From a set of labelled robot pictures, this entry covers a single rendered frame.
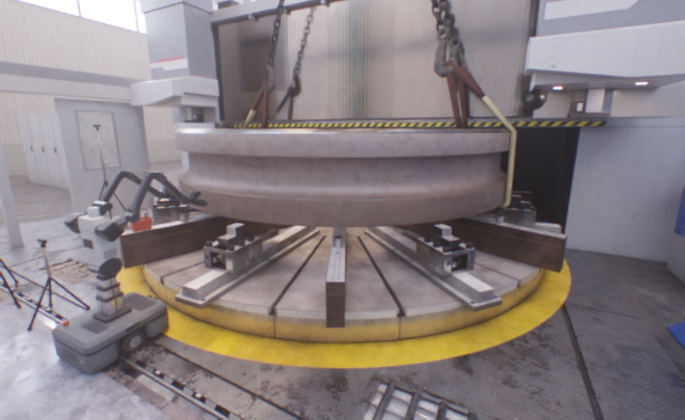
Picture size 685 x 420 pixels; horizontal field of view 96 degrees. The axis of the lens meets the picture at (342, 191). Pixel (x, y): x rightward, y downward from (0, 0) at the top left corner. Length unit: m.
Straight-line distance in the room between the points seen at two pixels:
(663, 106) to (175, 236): 5.50
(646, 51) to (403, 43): 3.33
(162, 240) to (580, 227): 5.65
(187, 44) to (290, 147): 4.10
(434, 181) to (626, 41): 1.91
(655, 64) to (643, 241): 2.93
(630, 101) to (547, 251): 1.87
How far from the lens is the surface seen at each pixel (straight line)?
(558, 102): 4.57
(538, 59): 3.61
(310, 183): 3.06
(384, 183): 3.08
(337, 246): 2.92
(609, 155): 5.66
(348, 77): 6.13
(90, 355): 3.12
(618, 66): 3.67
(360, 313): 2.73
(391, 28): 5.99
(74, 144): 6.93
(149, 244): 4.07
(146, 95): 6.82
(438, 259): 3.06
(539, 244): 3.95
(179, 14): 6.88
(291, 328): 2.90
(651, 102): 4.73
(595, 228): 5.82
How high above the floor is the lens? 1.78
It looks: 12 degrees down
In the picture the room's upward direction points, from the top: straight up
